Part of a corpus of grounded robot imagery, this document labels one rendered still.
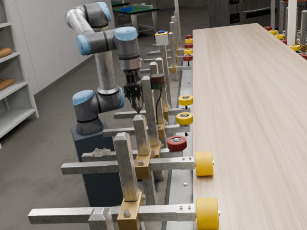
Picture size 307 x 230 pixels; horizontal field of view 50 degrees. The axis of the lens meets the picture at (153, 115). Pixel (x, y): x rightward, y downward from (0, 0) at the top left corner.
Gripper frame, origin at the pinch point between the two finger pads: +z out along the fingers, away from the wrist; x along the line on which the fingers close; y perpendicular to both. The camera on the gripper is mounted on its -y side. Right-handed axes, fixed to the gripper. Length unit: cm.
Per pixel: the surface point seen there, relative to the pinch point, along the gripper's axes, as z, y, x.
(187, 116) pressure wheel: 7.8, -6.6, 21.6
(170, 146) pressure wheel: 8.9, 21.3, 15.3
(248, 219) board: 9, 66, 39
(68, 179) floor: 97, -95, -92
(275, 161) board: 9, 37, 52
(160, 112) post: 6.0, -9.1, 8.7
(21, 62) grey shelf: 19, -246, -191
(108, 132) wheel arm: 13.2, -5.4, -17.8
